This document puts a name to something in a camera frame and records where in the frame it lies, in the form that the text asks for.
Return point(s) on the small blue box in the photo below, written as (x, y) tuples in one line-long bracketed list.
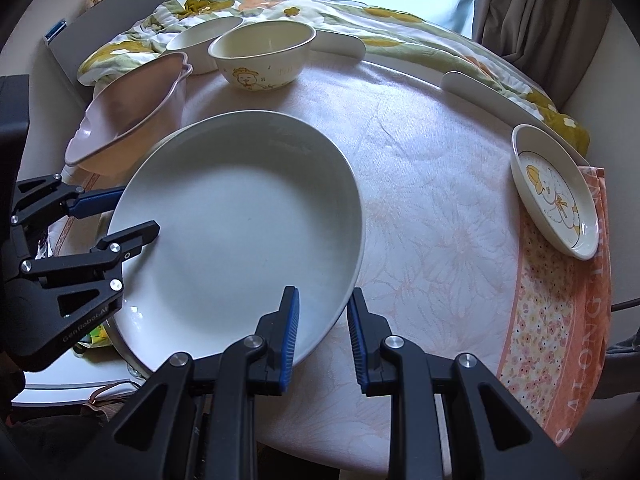
[(55, 31)]

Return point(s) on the green yellow packet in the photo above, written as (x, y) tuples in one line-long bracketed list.
[(95, 339)]

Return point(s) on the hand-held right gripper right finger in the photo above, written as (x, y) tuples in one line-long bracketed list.
[(357, 342)]

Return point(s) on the floral quilted blanket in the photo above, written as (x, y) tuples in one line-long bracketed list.
[(400, 35)]

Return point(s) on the white board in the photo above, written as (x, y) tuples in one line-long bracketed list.
[(65, 385)]

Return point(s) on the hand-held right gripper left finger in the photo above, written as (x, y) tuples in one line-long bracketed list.
[(291, 340)]

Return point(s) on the small plate with cartoon print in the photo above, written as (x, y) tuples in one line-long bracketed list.
[(550, 195)]

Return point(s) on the pale tablecloth with orange border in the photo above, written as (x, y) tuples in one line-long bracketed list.
[(425, 185)]

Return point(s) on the beige curtain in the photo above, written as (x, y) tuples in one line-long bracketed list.
[(540, 10)]

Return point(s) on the grey cabinet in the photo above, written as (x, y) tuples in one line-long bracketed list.
[(125, 10)]

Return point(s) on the cream bowl with cartoon print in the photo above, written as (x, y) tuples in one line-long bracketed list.
[(260, 77)]

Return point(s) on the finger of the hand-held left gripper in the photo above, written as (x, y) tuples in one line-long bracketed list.
[(100, 200), (130, 240)]

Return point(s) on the large white plate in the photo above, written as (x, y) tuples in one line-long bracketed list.
[(240, 220)]

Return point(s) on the plain cream bowl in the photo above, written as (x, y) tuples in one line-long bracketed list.
[(195, 52)]

